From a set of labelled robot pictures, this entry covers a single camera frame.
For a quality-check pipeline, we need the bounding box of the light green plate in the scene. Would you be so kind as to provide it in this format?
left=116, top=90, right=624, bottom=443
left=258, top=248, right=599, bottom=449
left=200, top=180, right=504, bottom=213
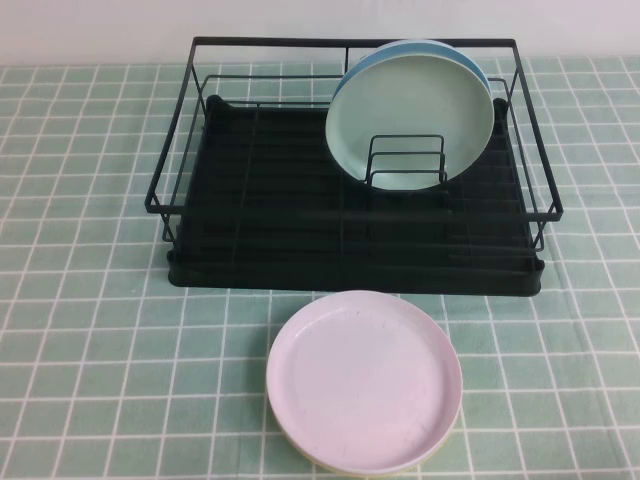
left=324, top=47, right=497, bottom=192

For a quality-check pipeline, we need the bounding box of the yellow plate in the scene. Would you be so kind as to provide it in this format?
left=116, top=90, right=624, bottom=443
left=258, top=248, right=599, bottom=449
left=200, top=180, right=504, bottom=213
left=277, top=419, right=459, bottom=480

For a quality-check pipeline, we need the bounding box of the pink plate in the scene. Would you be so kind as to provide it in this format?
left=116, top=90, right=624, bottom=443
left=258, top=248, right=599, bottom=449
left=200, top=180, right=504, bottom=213
left=264, top=289, right=464, bottom=475

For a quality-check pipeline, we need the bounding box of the blue plate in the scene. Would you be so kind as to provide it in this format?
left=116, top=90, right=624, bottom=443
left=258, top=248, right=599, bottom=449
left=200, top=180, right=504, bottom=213
left=333, top=39, right=492, bottom=104

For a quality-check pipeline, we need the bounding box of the black wire dish rack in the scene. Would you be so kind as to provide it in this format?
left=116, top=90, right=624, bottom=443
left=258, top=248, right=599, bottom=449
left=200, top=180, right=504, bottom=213
left=143, top=35, right=562, bottom=252

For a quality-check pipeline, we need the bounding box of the black dish drying rack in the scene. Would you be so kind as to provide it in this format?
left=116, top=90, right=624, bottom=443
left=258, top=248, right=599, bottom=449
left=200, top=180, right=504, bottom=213
left=166, top=94, right=545, bottom=300

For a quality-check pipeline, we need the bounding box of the green checked tablecloth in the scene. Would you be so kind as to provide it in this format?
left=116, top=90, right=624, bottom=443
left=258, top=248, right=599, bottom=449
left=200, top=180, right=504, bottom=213
left=0, top=52, right=640, bottom=480

